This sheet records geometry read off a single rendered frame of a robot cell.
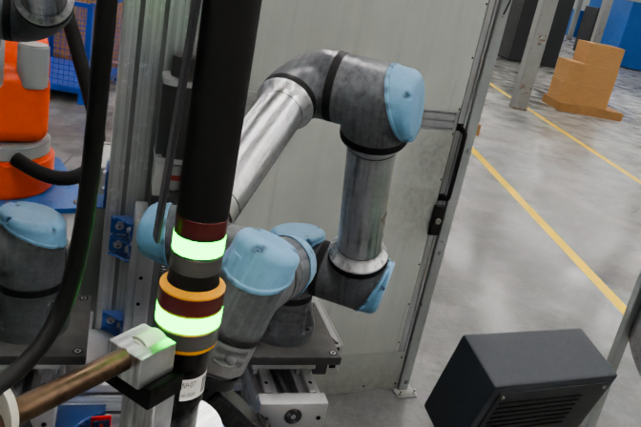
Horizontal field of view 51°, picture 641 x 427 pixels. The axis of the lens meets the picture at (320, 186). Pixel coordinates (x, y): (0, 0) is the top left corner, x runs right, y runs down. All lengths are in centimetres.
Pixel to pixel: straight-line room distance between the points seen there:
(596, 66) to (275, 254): 1236
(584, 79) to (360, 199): 1181
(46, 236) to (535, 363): 86
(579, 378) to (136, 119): 93
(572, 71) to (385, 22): 1045
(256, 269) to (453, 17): 201
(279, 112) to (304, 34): 136
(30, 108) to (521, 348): 369
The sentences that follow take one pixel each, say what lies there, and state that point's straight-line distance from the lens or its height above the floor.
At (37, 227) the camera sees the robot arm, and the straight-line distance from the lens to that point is 128.
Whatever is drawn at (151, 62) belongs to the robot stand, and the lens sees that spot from 136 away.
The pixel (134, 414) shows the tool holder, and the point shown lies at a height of 149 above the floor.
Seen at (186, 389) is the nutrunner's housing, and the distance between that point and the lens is 48.
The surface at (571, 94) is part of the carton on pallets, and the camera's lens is 1290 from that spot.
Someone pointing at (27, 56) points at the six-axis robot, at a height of 93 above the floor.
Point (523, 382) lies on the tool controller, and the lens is 115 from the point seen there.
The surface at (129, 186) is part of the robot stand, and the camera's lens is 143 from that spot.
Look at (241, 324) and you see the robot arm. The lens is 71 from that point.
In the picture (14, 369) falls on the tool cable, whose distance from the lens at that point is 38.
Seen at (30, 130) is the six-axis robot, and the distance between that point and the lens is 450.
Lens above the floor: 179
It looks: 19 degrees down
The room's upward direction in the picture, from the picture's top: 11 degrees clockwise
